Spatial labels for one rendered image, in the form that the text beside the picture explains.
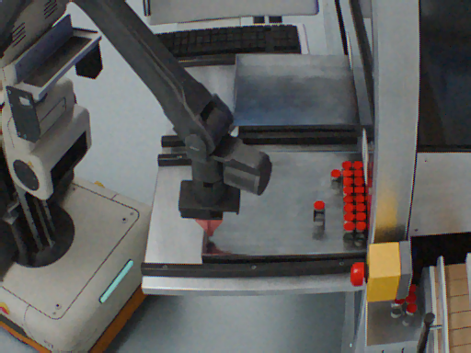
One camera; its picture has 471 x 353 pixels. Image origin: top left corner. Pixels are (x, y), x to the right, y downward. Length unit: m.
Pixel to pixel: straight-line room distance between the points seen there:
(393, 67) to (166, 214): 0.65
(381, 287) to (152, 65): 0.49
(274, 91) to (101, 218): 0.84
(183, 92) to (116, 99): 2.09
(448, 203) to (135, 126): 2.07
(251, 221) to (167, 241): 0.16
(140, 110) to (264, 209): 1.75
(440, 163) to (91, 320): 1.32
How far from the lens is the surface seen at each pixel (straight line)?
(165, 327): 2.42
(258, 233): 1.45
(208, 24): 2.17
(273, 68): 1.82
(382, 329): 1.30
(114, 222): 2.36
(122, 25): 1.17
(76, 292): 2.21
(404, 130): 1.10
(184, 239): 1.46
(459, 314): 1.27
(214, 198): 1.33
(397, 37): 1.00
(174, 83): 1.20
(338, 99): 1.73
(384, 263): 1.20
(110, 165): 2.97
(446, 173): 1.17
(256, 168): 1.24
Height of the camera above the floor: 1.95
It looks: 43 degrees down
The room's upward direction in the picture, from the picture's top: 6 degrees counter-clockwise
